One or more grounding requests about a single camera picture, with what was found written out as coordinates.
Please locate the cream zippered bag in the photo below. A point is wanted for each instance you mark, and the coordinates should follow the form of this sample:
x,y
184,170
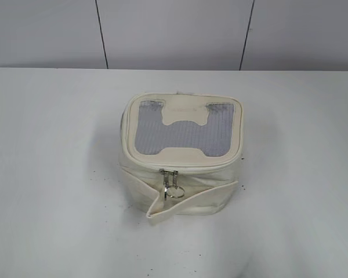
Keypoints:
x,y
199,136

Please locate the silver ring zipper pull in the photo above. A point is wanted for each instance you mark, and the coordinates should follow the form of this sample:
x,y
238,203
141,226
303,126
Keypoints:
x,y
175,191

